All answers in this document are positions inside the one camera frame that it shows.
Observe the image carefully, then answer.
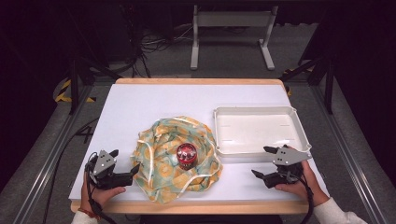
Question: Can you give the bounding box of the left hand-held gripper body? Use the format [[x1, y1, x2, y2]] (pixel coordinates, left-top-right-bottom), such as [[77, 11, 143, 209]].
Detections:
[[84, 149, 134, 190]]

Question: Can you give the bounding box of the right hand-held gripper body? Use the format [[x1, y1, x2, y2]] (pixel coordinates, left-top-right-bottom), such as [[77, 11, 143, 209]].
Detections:
[[262, 146, 313, 189]]

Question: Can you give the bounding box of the white plastic tray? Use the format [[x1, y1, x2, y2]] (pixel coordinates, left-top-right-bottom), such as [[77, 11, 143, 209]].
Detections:
[[213, 105, 313, 158]]

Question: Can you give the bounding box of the yellow green patterned cloth bag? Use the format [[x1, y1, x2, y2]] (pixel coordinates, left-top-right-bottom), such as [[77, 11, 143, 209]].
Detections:
[[130, 116, 224, 204]]

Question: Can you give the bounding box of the red round can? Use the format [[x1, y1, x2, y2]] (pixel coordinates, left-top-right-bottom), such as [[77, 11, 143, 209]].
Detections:
[[176, 142, 198, 171]]

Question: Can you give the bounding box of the person's left hand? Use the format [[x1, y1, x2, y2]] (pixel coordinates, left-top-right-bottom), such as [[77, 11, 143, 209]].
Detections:
[[79, 172, 127, 213]]

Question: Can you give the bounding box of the person's right hand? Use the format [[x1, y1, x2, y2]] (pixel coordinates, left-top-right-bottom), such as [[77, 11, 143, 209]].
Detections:
[[275, 146, 331, 207]]

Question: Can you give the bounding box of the white table cover sheet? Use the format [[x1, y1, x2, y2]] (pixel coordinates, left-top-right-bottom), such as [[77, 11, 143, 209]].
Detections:
[[68, 83, 331, 203]]

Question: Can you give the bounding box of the black metal stand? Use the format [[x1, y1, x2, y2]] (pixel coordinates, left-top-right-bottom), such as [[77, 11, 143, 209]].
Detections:
[[66, 58, 123, 115], [278, 55, 338, 115]]

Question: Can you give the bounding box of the yellow black hazard tape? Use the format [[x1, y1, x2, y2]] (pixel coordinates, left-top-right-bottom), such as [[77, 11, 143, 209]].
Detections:
[[54, 78, 96, 104]]

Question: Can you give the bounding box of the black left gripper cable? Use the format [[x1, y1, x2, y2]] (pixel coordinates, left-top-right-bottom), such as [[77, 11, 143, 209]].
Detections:
[[85, 151, 118, 224]]

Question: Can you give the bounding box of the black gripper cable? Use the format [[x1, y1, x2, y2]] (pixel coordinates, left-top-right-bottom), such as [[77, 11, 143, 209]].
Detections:
[[288, 171, 315, 224], [85, 151, 118, 224]]

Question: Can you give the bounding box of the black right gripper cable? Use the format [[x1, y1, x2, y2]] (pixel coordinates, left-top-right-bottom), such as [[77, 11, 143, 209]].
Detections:
[[288, 171, 315, 224]]

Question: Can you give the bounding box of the black floor cable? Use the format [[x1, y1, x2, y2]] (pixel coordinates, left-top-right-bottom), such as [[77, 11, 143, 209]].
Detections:
[[41, 117, 101, 224]]

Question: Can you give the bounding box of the red wrist bracelet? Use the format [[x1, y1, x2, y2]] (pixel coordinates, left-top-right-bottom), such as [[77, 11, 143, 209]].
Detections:
[[78, 207, 101, 220]]

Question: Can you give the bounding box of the aluminium floor rail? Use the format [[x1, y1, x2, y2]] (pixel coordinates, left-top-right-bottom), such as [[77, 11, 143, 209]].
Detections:
[[310, 83, 390, 224], [11, 83, 95, 224]]

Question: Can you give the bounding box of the bundle of black floor cables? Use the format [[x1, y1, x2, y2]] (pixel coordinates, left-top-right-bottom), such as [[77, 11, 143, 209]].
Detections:
[[118, 4, 194, 78]]

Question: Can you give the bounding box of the white metal stand frame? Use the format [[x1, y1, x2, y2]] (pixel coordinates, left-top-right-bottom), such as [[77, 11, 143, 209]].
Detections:
[[190, 4, 280, 72]]

